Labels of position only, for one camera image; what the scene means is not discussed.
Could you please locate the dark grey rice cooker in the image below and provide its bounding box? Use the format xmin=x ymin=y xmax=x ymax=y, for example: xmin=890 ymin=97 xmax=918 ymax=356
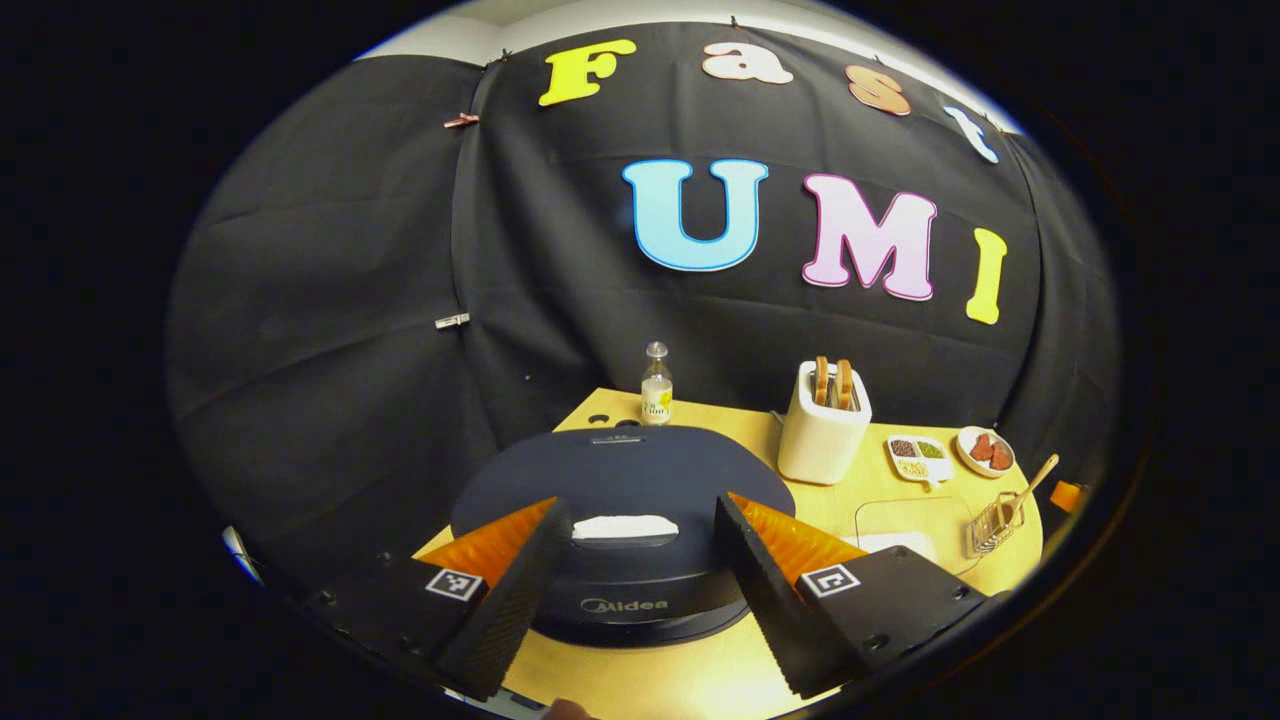
xmin=450 ymin=425 xmax=798 ymax=648

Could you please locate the wooden spoon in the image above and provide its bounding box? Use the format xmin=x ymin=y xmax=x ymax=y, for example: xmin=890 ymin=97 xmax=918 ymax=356
xmin=1000 ymin=454 xmax=1061 ymax=526

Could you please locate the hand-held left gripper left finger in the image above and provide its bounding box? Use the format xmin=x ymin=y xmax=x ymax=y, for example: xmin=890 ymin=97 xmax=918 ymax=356
xmin=300 ymin=497 xmax=574 ymax=703

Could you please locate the white divided seasoning dish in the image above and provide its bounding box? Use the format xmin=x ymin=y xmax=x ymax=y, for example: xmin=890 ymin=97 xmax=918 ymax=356
xmin=885 ymin=435 xmax=954 ymax=491

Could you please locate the white toaster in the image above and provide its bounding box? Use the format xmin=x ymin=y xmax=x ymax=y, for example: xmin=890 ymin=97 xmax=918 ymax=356
xmin=777 ymin=360 xmax=873 ymax=486

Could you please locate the clear rice container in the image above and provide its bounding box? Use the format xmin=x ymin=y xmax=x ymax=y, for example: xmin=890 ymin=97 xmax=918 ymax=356
xmin=855 ymin=497 xmax=986 ymax=566

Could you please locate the metal wire chopstick holder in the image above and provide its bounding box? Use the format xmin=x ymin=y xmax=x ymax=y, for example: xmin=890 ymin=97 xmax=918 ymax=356
xmin=968 ymin=490 xmax=1026 ymax=556

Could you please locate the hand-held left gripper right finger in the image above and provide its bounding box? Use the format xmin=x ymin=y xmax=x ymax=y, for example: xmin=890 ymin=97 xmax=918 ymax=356
xmin=714 ymin=490 xmax=986 ymax=701

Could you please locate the black backdrop cloth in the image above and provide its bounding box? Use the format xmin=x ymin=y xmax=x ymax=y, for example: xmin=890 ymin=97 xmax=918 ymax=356
xmin=165 ymin=20 xmax=1121 ymax=581

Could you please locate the small white plate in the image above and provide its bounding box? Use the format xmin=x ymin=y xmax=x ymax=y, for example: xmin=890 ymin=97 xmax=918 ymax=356
xmin=955 ymin=426 xmax=1018 ymax=479

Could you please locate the small clear glass bottle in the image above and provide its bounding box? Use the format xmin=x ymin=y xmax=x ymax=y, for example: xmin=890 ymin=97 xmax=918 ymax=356
xmin=640 ymin=341 xmax=674 ymax=426

